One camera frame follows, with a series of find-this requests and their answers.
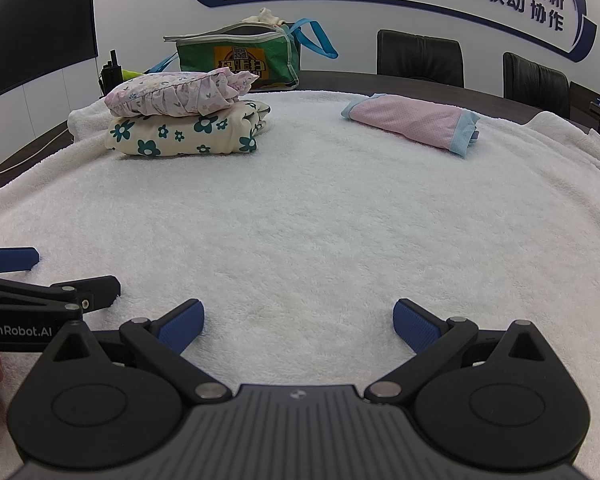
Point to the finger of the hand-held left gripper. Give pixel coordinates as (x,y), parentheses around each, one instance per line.
(97,290)
(12,259)

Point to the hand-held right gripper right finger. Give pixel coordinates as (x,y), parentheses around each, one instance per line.
(415,327)

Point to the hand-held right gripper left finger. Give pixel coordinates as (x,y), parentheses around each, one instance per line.
(182,327)

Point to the pink floral garment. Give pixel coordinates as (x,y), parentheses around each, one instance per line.
(170,92)

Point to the white fluffy towel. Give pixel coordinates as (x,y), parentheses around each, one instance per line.
(305,240)

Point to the cream garment with green flowers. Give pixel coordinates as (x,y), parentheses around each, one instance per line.
(180,132)

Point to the pink garment with blue trim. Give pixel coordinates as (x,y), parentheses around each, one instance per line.
(410,120)

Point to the black handheld radio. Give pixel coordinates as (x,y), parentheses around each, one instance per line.
(111,72)

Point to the neon yellow object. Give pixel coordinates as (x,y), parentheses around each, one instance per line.
(131,74)

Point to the black office chair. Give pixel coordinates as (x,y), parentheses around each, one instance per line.
(420,57)
(535,82)

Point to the cream cloth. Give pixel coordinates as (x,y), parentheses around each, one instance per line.
(269,16)

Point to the black wall screen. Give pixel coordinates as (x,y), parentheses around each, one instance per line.
(35,25)

